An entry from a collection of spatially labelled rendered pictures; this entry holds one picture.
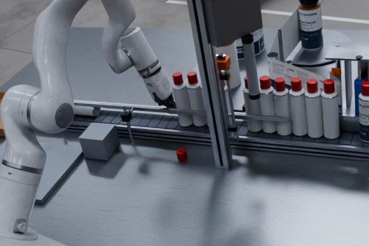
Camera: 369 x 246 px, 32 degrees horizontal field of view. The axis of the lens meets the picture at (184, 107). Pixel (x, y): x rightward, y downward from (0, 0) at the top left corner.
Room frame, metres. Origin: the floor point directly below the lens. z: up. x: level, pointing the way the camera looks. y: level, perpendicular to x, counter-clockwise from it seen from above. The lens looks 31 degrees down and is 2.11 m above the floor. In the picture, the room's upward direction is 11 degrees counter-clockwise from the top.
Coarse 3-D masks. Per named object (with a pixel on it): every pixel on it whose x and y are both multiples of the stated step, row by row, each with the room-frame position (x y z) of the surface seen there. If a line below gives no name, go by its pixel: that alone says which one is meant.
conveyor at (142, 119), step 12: (84, 120) 2.10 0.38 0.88; (96, 120) 2.09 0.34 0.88; (108, 120) 2.07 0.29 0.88; (120, 120) 2.05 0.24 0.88; (132, 120) 2.03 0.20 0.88; (144, 120) 2.02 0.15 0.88; (156, 120) 2.00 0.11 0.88; (168, 120) 1.99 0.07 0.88; (240, 132) 1.82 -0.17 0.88; (276, 132) 1.78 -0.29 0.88; (348, 132) 1.70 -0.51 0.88; (348, 144) 1.63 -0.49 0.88; (360, 144) 1.62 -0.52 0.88
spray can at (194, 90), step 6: (192, 72) 1.93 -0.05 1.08; (192, 78) 1.91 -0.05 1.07; (192, 84) 1.91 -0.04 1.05; (198, 84) 1.91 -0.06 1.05; (192, 90) 1.90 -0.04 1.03; (198, 90) 1.90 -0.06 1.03; (192, 96) 1.90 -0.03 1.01; (198, 96) 1.90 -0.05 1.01; (192, 102) 1.90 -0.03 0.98; (198, 102) 1.90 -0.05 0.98; (192, 108) 1.91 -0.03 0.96; (198, 108) 1.90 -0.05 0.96; (198, 120) 1.90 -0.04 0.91; (204, 120) 1.90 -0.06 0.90; (198, 126) 1.90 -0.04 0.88
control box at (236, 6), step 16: (208, 0) 1.67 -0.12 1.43; (224, 0) 1.69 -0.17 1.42; (240, 0) 1.71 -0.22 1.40; (256, 0) 1.74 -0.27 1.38; (208, 16) 1.69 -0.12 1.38; (224, 16) 1.68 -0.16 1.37; (240, 16) 1.71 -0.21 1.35; (256, 16) 1.73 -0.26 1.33; (208, 32) 1.70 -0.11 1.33; (224, 32) 1.68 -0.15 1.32; (240, 32) 1.70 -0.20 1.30
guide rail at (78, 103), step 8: (80, 104) 2.10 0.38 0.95; (88, 104) 2.08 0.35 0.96; (96, 104) 2.06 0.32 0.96; (104, 104) 2.05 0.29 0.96; (112, 104) 2.04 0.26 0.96; (120, 104) 2.02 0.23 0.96; (160, 112) 1.94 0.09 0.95; (168, 112) 1.92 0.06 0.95; (176, 112) 1.91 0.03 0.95; (184, 112) 1.89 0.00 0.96; (192, 112) 1.88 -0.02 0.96; (200, 112) 1.87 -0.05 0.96; (264, 120) 1.76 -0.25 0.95; (272, 120) 1.74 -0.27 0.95; (280, 120) 1.73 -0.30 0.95; (288, 120) 1.72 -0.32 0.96
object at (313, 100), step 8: (312, 80) 1.72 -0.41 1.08; (312, 88) 1.70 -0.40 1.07; (312, 96) 1.70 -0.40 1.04; (320, 96) 1.70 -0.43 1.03; (312, 104) 1.70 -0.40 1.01; (320, 104) 1.70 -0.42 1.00; (312, 112) 1.70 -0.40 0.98; (320, 112) 1.70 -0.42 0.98; (312, 120) 1.70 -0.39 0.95; (320, 120) 1.70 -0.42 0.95; (312, 128) 1.70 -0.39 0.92; (320, 128) 1.70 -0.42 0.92; (312, 136) 1.70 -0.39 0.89; (320, 136) 1.70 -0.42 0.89
